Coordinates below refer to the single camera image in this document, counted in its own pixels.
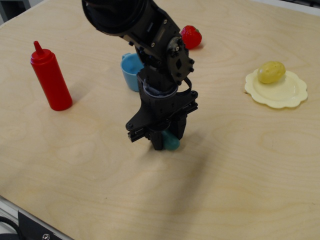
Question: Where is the red toy strawberry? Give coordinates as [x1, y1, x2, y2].
[180, 25, 202, 50]

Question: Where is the red ketchup bottle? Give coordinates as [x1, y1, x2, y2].
[30, 41, 73, 111]

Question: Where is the cream scalloped plate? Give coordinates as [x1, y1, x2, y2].
[244, 69, 308, 109]

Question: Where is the yellow toy potato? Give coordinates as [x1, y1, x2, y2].
[257, 61, 286, 84]

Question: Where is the blue plastic cup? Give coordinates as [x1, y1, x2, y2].
[120, 53, 144, 92]

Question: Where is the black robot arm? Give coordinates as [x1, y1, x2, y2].
[82, 0, 198, 150]

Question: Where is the black corner bracket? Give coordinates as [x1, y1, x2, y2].
[18, 210, 71, 240]

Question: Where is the green toy cucumber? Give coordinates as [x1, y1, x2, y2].
[161, 130, 180, 151]

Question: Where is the black cable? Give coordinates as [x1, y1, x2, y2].
[0, 215, 26, 240]

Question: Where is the aluminium table frame rail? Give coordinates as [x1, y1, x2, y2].
[0, 195, 76, 240]

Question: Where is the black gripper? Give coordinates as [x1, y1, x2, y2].
[126, 83, 198, 151]

